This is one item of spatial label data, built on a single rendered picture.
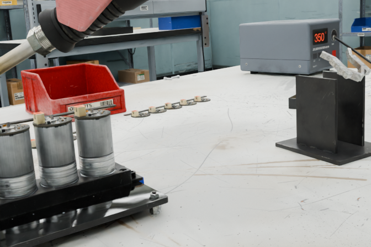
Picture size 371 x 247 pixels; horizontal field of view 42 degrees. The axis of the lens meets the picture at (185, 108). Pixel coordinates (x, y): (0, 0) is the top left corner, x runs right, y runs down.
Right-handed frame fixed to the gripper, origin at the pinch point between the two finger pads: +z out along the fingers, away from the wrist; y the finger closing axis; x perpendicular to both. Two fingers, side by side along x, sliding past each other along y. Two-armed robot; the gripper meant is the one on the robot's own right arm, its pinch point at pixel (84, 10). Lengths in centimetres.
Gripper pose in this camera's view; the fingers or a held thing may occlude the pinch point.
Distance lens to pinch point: 26.0
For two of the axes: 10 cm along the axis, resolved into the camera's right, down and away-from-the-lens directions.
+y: -1.8, 2.1, -9.6
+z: -3.9, 8.8, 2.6
